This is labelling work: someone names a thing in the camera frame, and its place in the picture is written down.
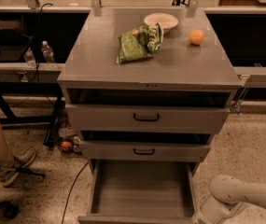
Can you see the grey drawer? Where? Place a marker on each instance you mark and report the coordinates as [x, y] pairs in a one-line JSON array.
[[141, 192], [132, 151], [147, 119]]

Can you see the grey sneaker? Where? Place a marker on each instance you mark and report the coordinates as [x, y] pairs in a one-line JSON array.
[[20, 161]]

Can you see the clear water bottle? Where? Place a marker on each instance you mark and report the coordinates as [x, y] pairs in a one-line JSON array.
[[47, 52]]

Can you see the dark box on shelf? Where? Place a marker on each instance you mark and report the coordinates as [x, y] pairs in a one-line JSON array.
[[11, 33]]

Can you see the red apple on floor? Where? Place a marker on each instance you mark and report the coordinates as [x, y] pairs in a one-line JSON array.
[[66, 146]]

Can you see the orange fruit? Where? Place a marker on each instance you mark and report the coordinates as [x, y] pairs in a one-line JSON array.
[[196, 37]]

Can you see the white bowl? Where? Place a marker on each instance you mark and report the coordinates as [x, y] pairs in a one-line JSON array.
[[167, 21]]

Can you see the grey bottom drawer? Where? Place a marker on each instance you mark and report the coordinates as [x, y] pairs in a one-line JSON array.
[[141, 192]]

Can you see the black table leg frame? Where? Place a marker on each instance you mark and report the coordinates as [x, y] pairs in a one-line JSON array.
[[33, 89]]

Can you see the grey top drawer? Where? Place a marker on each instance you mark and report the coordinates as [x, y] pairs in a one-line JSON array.
[[147, 119]]

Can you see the green chip bag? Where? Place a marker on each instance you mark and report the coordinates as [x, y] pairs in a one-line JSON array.
[[140, 43]]

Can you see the grey middle drawer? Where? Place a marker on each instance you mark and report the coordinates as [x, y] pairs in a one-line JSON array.
[[132, 151]]

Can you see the grey drawer cabinet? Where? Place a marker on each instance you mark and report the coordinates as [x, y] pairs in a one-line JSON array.
[[179, 75]]

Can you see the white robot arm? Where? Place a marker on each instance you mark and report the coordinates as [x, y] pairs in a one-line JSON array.
[[228, 197]]

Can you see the small plastic bottle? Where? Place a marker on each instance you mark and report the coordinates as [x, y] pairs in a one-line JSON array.
[[30, 59]]

